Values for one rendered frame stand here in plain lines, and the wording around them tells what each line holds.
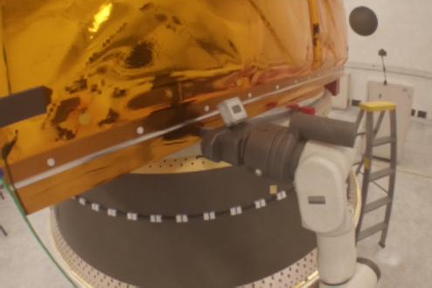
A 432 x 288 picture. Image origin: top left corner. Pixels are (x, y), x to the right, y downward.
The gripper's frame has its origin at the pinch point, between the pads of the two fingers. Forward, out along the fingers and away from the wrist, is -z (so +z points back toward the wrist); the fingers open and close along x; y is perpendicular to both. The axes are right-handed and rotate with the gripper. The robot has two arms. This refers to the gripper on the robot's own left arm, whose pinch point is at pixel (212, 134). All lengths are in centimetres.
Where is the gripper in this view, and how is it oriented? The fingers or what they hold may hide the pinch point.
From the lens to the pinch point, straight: 42.7
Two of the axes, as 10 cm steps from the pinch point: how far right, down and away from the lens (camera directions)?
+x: 6.9, -2.8, 6.7
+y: -0.7, -9.4, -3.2
